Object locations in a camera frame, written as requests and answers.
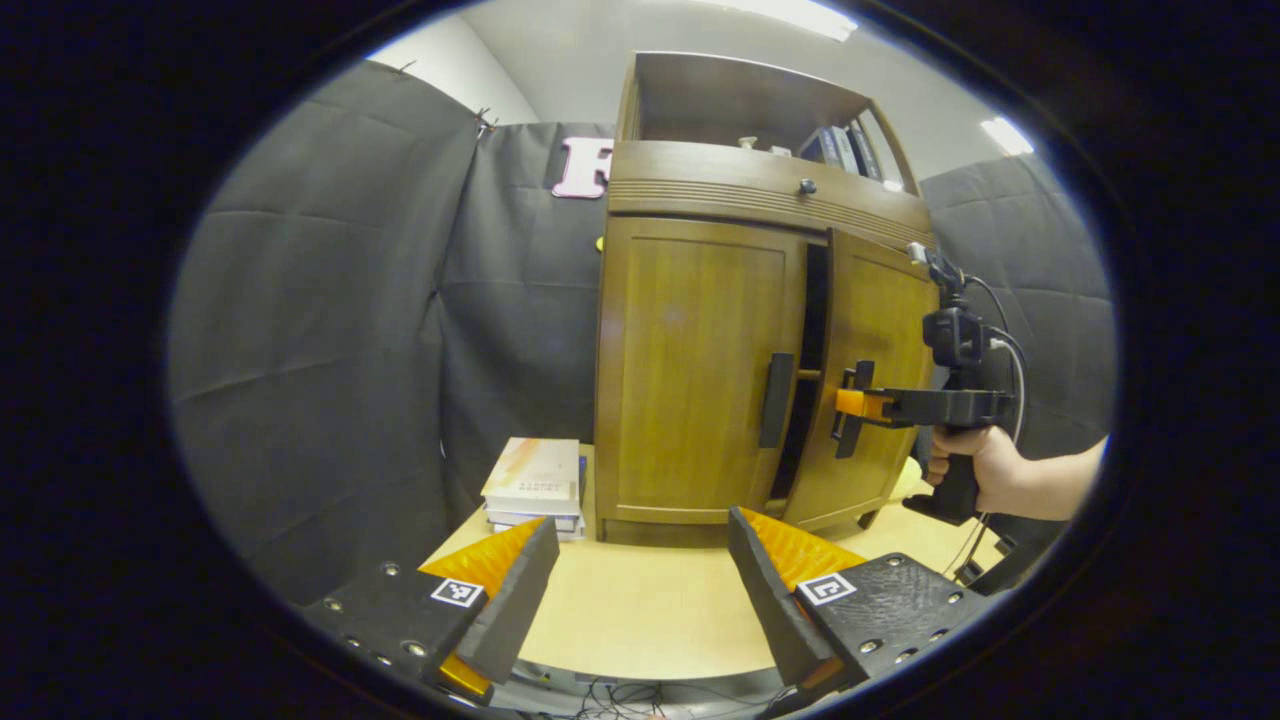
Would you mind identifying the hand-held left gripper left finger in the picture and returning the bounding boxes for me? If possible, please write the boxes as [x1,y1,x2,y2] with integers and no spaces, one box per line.
[300,517,561,706]

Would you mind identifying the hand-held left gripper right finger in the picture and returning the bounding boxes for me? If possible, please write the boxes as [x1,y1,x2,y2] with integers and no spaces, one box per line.
[727,507,991,701]

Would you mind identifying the black door handle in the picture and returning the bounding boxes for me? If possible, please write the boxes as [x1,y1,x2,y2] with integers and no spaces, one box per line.
[758,352,796,449]
[831,360,877,460]

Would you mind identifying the wooden cabinet door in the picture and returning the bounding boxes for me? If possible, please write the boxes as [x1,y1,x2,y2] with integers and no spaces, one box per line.
[783,228,941,531]
[598,215,811,526]

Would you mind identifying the wooden double-door shoe cabinet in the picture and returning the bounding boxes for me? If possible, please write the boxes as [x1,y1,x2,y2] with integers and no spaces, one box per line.
[593,50,941,549]

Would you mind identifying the wooden cabinet drawer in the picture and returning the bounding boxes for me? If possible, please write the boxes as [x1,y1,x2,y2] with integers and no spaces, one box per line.
[607,140,936,251]

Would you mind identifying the pale yellow object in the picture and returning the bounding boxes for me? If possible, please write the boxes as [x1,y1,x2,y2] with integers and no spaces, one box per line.
[890,455,936,506]

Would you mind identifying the pale cover book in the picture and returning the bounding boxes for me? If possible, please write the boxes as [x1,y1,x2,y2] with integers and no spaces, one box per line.
[480,437,583,504]

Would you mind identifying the black book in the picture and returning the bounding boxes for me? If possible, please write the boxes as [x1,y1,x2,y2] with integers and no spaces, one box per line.
[848,122,883,181]

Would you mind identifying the small ceiling light panel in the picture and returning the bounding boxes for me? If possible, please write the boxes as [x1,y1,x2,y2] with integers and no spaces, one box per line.
[980,115,1036,158]

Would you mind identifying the large ceiling light panel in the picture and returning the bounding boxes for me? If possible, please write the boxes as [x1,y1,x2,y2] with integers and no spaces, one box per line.
[700,0,859,41]

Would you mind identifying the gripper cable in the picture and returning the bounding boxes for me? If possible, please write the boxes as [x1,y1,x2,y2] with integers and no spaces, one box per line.
[940,275,1031,581]

